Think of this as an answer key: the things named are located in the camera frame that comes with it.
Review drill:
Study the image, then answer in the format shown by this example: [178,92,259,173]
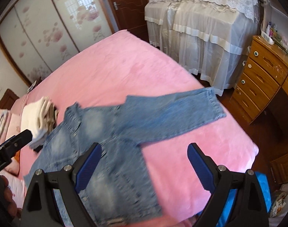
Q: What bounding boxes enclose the wooden drawer desk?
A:
[230,35,288,124]

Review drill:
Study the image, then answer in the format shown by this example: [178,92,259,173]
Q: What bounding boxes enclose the blue denim jacket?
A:
[24,88,225,226]

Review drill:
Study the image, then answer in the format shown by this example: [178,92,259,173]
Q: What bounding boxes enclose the white lace covered furniture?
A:
[145,0,259,95]

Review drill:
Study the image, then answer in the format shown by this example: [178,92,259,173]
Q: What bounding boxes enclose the floral sliding wardrobe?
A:
[0,0,114,85]

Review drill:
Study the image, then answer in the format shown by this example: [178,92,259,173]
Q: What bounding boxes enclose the pink cartoon pillow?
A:
[5,114,21,176]

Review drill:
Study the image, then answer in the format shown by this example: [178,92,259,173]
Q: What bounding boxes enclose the white bottle on desk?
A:
[266,22,271,36]

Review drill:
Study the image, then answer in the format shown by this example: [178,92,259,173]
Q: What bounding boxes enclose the person's left hand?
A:
[0,176,21,222]

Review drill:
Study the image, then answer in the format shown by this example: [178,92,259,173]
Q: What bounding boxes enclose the dark wooden headboard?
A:
[0,89,19,110]

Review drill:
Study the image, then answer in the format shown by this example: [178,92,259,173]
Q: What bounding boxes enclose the brown wooden door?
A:
[109,0,149,42]

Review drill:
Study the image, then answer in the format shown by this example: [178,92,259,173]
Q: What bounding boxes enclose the stack of folded clothes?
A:
[20,96,57,153]

